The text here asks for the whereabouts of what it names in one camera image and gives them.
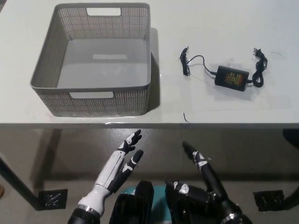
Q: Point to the small brown object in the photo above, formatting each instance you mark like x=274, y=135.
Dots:
x=1, y=190

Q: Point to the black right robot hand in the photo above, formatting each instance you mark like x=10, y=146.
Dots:
x=211, y=179

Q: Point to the grey perforated plastic basket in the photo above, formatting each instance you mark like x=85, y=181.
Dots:
x=102, y=70

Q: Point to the black and teal robot torso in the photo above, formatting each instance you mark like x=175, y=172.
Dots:
x=140, y=205

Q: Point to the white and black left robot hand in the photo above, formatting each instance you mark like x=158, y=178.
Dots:
x=109, y=172

